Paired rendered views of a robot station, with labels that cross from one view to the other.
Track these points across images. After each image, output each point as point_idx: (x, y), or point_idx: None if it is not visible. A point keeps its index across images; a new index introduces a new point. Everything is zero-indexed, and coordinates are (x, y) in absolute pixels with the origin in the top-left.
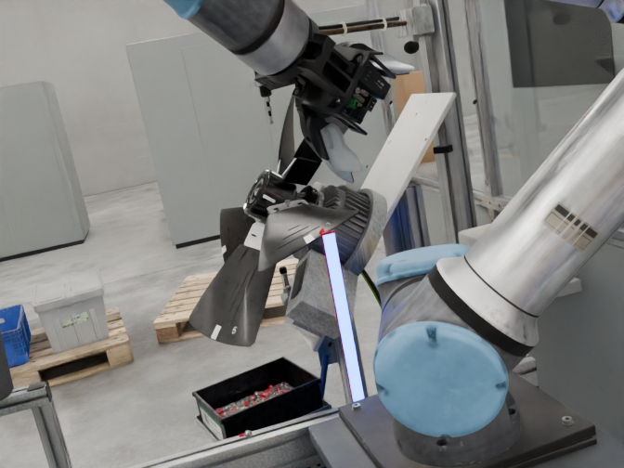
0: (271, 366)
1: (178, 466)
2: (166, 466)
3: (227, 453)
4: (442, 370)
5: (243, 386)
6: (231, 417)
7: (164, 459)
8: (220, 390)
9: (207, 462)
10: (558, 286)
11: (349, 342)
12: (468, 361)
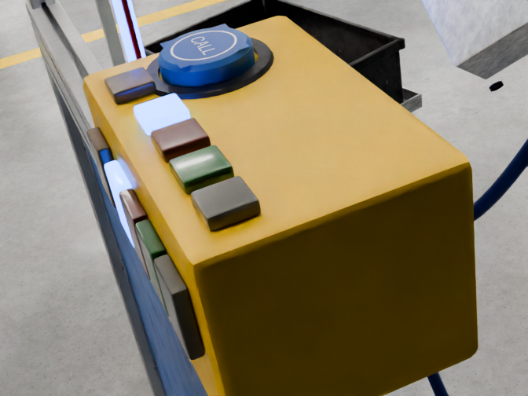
0: (375, 41)
1: (55, 62)
2: (53, 51)
3: (71, 94)
4: None
5: (328, 42)
6: (146, 56)
7: (75, 43)
8: (295, 20)
9: (66, 86)
10: None
11: (129, 55)
12: None
